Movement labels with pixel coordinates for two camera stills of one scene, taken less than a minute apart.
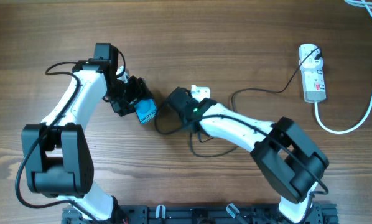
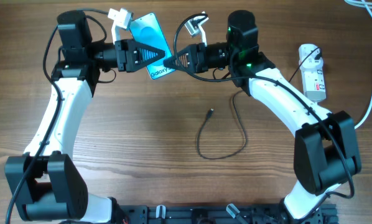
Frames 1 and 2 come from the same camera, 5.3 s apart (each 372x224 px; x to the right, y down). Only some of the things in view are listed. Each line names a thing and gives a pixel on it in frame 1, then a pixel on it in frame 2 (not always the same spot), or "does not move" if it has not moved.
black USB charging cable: [285, 89] to [242, 147]
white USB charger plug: [310, 63] does not move
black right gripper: [185, 121] to [193, 50]
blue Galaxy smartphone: [145, 109] to [147, 30]
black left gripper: [139, 91] to [129, 57]
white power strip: [314, 82] does not move
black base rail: [201, 214] does not move
